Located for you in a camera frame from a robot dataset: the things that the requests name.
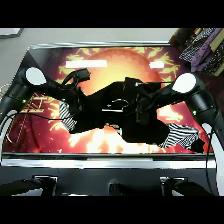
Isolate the heap of clothes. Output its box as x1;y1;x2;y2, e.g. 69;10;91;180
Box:
168;27;224;78

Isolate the black cable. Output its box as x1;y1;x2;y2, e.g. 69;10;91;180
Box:
203;129;215;195
19;111;65;122

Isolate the purple garment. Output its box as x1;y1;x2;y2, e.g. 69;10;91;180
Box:
190;29;224;73

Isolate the black shirt with striped sleeves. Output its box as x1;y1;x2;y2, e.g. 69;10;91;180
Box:
58;77;206;155

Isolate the black white dotted garment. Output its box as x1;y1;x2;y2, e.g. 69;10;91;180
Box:
179;27;216;63

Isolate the silver frame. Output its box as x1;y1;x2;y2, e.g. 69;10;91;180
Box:
0;155;224;197

